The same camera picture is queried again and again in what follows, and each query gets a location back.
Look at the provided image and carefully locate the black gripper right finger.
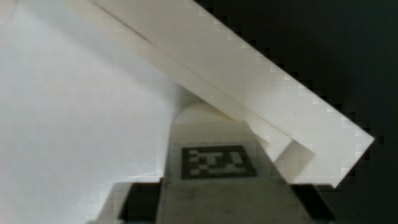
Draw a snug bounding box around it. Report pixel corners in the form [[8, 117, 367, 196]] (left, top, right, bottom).
[[292, 184, 337, 224]]

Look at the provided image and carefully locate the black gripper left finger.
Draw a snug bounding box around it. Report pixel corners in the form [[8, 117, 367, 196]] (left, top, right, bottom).
[[88, 179, 164, 224]]

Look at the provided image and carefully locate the white table leg with tag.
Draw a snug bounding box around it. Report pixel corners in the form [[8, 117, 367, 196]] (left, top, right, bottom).
[[157, 103, 313, 224]]

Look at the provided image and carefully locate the white square tabletop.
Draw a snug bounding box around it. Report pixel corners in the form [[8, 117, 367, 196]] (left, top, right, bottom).
[[0, 0, 196, 224]]

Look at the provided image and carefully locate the white U-shaped fence wall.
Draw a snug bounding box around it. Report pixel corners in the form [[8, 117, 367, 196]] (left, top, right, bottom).
[[93, 0, 374, 186]]

